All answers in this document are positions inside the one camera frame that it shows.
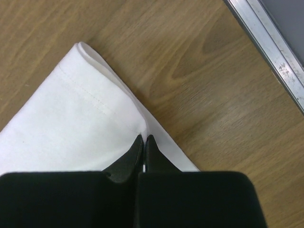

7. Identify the white red printed t-shirt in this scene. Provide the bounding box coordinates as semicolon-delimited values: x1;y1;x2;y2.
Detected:
0;42;198;174

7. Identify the aluminium frame rail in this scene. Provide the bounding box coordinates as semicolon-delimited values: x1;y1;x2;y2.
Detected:
225;0;304;111

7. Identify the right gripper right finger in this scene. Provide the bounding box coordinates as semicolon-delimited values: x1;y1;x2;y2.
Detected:
135;135;267;228

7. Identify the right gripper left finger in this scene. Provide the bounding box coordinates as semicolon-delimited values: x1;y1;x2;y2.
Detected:
0;136;143;228

